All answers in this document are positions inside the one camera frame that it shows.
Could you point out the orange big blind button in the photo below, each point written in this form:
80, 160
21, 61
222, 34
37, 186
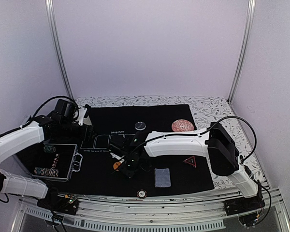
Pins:
116, 165

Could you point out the right aluminium frame post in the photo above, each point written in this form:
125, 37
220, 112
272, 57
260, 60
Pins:
243, 50

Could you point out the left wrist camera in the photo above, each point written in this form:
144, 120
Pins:
83, 112

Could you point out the left aluminium frame post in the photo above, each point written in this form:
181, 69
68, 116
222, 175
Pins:
55, 37

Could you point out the aluminium poker chip case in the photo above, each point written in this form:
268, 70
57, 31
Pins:
66, 160

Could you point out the cream ceramic mug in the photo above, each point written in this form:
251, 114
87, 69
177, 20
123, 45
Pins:
87, 121

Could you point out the triangular all in button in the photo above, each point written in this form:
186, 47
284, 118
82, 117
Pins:
191, 161

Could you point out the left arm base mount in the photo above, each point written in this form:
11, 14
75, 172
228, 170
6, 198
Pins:
67, 204

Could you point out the red patterned bowl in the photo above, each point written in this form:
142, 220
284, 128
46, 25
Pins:
182, 125

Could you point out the black poker felt mat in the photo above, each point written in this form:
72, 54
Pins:
97, 176

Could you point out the poker chip row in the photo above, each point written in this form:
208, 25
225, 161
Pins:
49, 148
40, 171

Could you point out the stray red poker chip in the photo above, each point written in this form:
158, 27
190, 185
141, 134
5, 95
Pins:
141, 194

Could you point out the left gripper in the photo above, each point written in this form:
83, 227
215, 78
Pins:
86, 134

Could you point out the aluminium frame post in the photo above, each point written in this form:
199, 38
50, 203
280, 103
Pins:
243, 50
55, 37

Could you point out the blue playing card deck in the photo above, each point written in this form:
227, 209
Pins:
162, 178

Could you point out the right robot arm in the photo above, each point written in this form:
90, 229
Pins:
213, 143

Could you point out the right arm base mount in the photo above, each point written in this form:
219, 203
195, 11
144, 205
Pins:
244, 205

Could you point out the upper poker chip row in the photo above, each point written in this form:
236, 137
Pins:
49, 148

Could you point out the black round dealer button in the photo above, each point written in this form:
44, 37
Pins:
140, 126

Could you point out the floral patterned tablecloth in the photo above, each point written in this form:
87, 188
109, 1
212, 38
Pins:
204, 111

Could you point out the lower poker chip row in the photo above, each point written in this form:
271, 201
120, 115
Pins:
40, 171

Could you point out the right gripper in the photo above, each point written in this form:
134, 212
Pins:
130, 174

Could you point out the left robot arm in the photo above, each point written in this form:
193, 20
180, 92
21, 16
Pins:
66, 120

